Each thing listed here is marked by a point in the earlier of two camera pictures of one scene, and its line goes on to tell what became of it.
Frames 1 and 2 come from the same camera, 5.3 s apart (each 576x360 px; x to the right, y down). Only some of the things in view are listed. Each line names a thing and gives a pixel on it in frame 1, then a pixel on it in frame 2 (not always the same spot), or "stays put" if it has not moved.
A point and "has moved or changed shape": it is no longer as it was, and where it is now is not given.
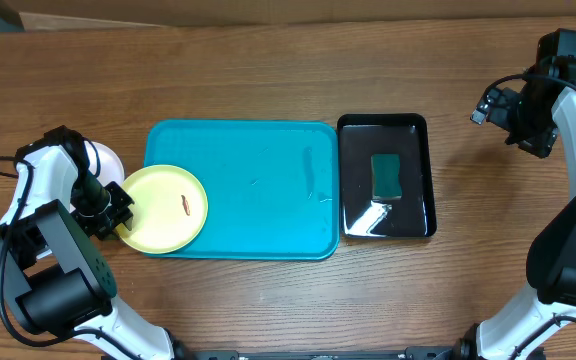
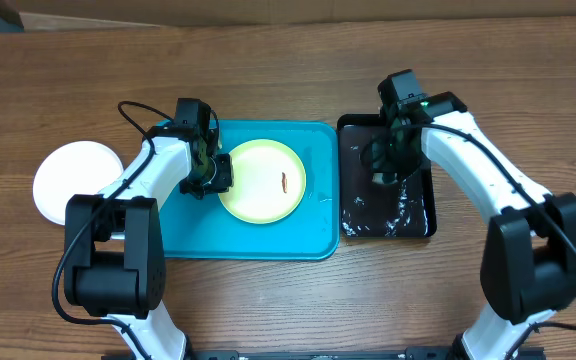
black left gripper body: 101,208 to 215,176
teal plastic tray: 272,188 stays put
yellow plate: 169,209 has moved or changed shape
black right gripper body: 530,123 to 392,156
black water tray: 361,135 stays put
